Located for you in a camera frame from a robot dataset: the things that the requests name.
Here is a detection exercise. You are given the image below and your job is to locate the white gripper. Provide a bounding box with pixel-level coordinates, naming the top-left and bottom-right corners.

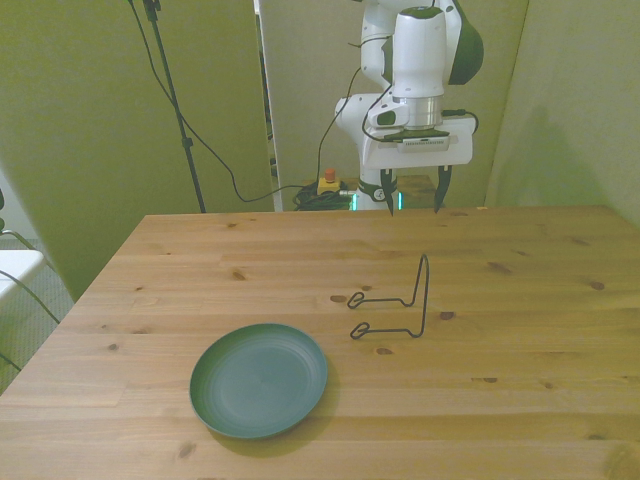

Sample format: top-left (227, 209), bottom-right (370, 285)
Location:
top-left (360, 115), bottom-right (475, 217)

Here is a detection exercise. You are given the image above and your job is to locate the dark green round plate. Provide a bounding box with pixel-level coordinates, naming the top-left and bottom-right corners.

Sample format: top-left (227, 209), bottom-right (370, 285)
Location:
top-left (188, 322), bottom-right (329, 441)

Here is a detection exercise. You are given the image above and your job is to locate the yellow emergency stop box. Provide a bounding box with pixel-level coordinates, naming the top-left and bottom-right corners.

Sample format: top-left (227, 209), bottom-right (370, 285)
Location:
top-left (318, 168), bottom-right (344, 197)

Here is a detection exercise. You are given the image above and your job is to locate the black tripod pole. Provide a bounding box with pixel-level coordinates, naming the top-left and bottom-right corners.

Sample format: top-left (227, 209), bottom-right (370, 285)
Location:
top-left (142, 0), bottom-right (209, 214)

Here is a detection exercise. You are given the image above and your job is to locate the white side table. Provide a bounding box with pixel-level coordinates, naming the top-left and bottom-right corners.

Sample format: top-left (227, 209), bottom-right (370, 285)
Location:
top-left (0, 248), bottom-right (47, 307)

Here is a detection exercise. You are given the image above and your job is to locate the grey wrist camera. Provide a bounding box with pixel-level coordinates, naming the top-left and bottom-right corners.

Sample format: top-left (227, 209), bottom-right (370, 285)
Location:
top-left (377, 130), bottom-right (451, 152)

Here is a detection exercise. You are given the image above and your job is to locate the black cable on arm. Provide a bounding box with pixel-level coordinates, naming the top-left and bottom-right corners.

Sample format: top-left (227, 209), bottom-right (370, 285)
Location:
top-left (347, 34), bottom-right (480, 146)

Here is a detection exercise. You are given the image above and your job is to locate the coiled dark green cable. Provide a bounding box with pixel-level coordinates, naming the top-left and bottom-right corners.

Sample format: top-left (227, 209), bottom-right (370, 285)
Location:
top-left (292, 182), bottom-right (354, 212)

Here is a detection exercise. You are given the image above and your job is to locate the black wire plate stand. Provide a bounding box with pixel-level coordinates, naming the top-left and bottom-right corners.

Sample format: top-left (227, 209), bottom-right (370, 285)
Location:
top-left (346, 253), bottom-right (431, 341)

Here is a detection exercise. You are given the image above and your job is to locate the black tripod cable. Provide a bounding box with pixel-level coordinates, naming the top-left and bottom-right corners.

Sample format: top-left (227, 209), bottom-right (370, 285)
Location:
top-left (127, 0), bottom-right (321, 204)

